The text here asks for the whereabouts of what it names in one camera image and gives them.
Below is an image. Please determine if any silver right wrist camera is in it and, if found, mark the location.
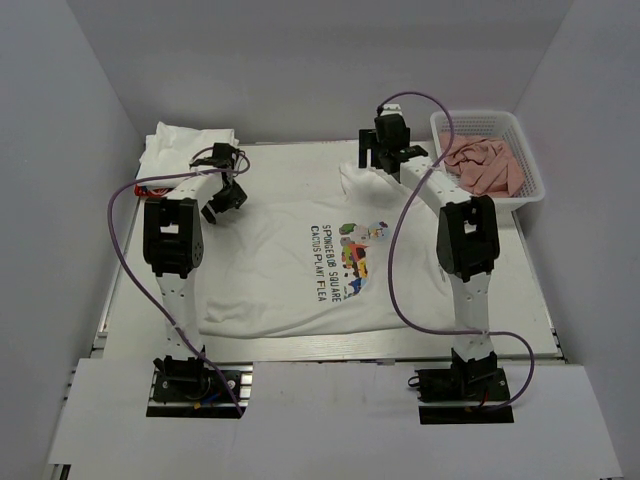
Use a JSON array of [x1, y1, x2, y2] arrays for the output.
[[381, 103, 402, 116]]

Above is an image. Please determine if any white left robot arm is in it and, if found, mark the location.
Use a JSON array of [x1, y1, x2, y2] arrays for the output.
[[143, 143, 250, 358]]

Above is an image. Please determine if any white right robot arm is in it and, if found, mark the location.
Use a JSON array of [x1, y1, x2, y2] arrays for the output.
[[358, 105, 500, 399]]

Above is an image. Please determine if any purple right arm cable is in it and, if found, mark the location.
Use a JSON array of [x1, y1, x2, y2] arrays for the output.
[[375, 90, 535, 412]]

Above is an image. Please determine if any pink t-shirt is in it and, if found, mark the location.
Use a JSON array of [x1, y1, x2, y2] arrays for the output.
[[443, 135, 525, 198]]

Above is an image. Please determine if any white printed t-shirt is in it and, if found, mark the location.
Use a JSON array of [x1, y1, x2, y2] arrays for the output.
[[196, 164, 454, 339]]

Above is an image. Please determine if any white plastic basket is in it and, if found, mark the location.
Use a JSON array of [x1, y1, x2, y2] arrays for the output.
[[430, 110, 545, 211]]

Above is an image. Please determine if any white folded t-shirt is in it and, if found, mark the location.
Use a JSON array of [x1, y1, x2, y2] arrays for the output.
[[136, 122, 239, 179]]

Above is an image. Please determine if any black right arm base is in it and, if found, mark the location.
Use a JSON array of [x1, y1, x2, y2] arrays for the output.
[[407, 366, 514, 426]]

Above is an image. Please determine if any red patterned folded t-shirt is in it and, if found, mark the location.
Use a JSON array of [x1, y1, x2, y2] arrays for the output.
[[134, 185, 172, 197]]

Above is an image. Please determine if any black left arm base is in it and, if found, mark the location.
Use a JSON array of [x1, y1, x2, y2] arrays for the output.
[[146, 356, 253, 419]]

